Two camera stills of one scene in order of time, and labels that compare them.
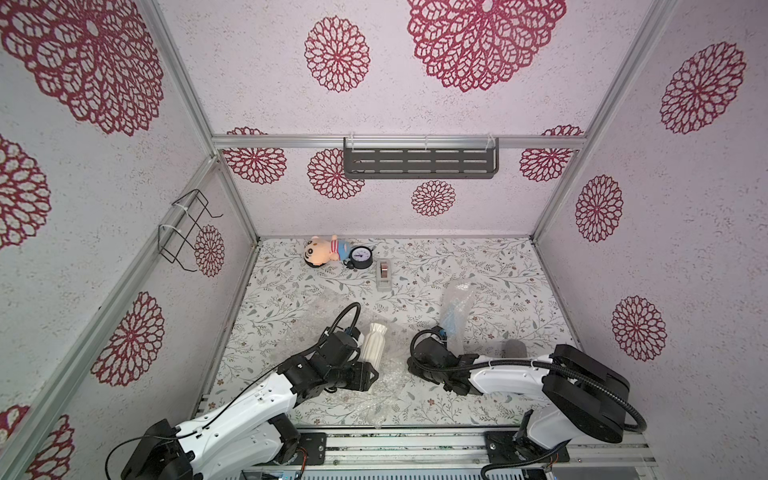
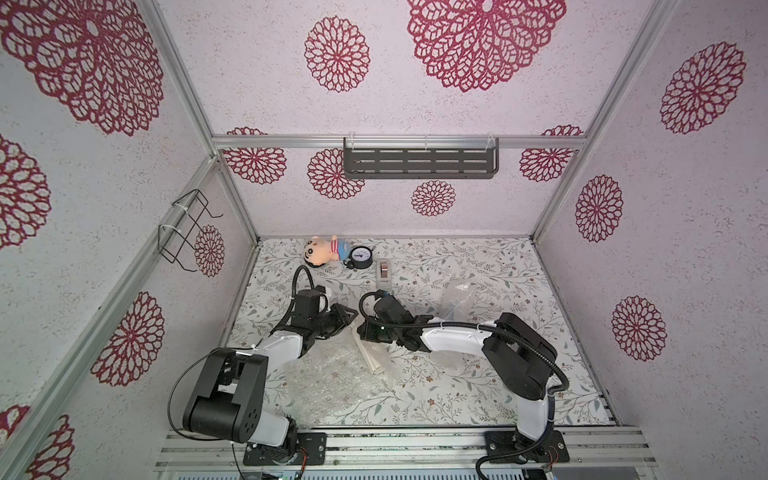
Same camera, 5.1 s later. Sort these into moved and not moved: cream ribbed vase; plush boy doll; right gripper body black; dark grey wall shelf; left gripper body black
Moved: right gripper body black; left gripper body black
Not moved: plush boy doll; cream ribbed vase; dark grey wall shelf
